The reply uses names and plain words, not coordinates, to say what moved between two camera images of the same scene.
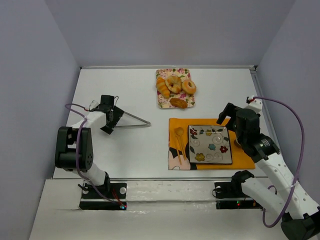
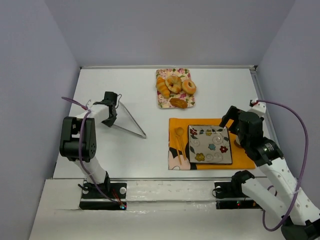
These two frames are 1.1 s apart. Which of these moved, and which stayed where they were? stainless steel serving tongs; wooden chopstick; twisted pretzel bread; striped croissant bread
Moved: stainless steel serving tongs
Stayed: twisted pretzel bread; wooden chopstick; striped croissant bread
